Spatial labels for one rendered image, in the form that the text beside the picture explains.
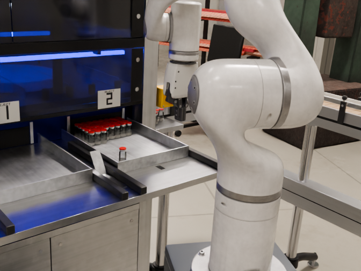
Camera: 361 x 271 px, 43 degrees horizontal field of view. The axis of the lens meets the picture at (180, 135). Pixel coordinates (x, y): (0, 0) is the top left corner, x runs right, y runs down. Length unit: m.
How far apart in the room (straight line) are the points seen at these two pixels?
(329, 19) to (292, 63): 3.52
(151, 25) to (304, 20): 2.98
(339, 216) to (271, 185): 1.32
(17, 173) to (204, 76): 0.72
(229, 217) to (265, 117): 0.20
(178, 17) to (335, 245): 1.93
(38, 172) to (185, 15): 0.58
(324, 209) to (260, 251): 1.29
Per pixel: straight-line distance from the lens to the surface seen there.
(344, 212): 2.10
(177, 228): 2.78
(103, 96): 1.51
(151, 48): 1.58
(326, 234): 2.96
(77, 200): 1.16
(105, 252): 1.76
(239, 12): 0.82
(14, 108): 1.39
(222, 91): 0.73
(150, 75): 1.60
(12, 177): 1.30
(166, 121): 1.77
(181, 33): 1.26
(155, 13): 1.21
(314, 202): 2.17
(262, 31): 0.82
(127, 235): 1.78
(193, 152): 1.43
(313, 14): 4.19
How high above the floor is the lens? 1.41
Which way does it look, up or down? 19 degrees down
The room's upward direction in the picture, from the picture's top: 3 degrees clockwise
